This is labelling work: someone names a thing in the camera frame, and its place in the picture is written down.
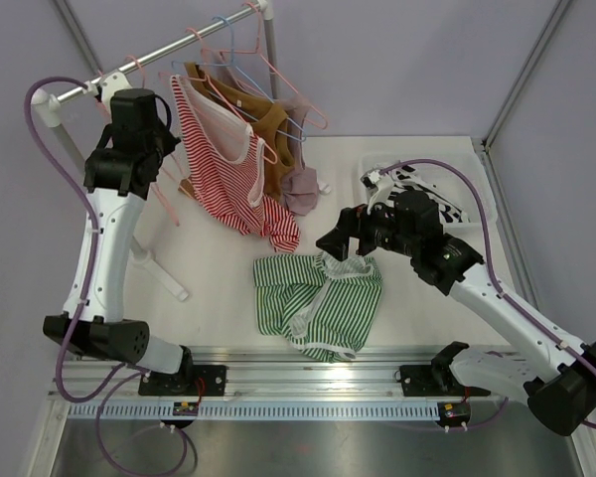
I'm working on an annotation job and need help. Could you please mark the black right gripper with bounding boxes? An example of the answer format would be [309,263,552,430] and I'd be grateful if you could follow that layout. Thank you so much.
[317,195,419,261]

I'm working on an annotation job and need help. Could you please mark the green white striped tank top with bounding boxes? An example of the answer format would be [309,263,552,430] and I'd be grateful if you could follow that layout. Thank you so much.
[253,252,383,363]

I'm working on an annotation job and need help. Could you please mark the red white striped tank top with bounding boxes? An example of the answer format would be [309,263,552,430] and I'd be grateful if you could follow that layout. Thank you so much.
[170,76,301,253]

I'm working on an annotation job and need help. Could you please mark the black white striped tank top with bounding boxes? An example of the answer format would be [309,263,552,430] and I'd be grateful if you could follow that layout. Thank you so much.
[385,166,470,226]

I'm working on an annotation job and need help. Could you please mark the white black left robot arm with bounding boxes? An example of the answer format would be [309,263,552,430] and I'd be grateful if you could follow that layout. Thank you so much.
[43,88,226,398]

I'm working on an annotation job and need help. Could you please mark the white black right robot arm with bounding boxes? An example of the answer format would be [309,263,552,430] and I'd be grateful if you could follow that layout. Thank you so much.
[316,191,596,436]

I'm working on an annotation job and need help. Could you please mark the mauve tank top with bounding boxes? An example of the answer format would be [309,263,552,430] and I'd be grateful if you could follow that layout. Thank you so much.
[280,97,320,216]

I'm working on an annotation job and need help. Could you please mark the brown tank top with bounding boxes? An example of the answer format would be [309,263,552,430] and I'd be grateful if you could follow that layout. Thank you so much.
[171,63,294,200]

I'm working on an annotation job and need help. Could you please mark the metal clothes rack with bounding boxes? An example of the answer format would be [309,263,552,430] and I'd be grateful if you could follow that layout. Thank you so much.
[27,0,332,300]

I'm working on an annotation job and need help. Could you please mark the white plastic basket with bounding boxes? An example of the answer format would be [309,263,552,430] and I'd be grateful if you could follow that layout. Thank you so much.
[354,152,498,235]

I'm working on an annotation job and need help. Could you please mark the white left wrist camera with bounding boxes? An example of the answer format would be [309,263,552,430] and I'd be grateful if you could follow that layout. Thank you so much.
[86,70,132,110]

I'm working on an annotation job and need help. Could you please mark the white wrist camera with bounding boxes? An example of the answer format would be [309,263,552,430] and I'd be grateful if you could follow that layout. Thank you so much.
[361,169,394,213]
[86,70,132,110]

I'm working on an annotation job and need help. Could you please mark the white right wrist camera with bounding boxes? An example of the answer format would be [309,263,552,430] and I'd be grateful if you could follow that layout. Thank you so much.
[361,169,394,213]

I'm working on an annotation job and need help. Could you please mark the blue wire hanger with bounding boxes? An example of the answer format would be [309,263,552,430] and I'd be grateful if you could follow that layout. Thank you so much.
[170,13,307,143]

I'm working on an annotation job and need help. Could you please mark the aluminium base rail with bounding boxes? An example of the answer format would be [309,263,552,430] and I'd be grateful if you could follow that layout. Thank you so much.
[63,345,446,403]

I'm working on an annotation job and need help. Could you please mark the white slotted cable duct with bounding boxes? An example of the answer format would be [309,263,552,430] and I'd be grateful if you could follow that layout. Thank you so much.
[69,399,439,421]

